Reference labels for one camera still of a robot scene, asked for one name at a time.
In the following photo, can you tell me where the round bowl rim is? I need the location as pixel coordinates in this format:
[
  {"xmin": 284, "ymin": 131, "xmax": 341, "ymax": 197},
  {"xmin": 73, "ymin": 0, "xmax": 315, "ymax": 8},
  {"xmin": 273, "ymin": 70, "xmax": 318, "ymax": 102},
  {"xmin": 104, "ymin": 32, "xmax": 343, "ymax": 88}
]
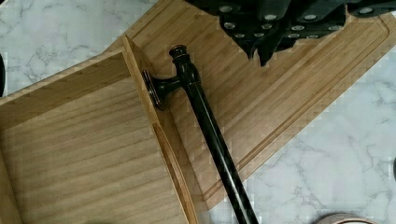
[{"xmin": 314, "ymin": 213, "xmax": 376, "ymax": 224}]

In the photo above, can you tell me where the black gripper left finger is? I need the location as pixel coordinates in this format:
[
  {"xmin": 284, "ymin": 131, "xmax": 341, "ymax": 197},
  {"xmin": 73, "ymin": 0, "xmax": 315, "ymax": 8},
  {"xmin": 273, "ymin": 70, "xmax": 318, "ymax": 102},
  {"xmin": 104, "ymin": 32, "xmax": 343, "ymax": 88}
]
[{"xmin": 186, "ymin": 0, "xmax": 275, "ymax": 60}]

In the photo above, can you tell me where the bamboo cutting board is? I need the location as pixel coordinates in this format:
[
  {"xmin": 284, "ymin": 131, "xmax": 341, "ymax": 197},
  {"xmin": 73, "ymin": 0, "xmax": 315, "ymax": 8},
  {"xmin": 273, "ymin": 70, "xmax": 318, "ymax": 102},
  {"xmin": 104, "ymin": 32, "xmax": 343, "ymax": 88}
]
[{"xmin": 110, "ymin": 0, "xmax": 395, "ymax": 212}]

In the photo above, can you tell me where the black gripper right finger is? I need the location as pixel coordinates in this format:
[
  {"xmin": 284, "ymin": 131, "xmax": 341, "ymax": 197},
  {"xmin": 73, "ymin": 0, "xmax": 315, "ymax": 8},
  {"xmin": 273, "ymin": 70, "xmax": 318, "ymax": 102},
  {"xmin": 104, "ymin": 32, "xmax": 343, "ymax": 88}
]
[{"xmin": 258, "ymin": 0, "xmax": 395, "ymax": 66}]

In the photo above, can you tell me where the wooden drawer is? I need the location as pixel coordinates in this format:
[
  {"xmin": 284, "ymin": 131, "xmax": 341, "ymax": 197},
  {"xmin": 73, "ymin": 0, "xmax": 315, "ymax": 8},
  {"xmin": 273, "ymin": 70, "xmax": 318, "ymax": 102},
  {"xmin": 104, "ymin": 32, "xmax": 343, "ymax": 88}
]
[{"xmin": 1, "ymin": 37, "xmax": 209, "ymax": 224}]

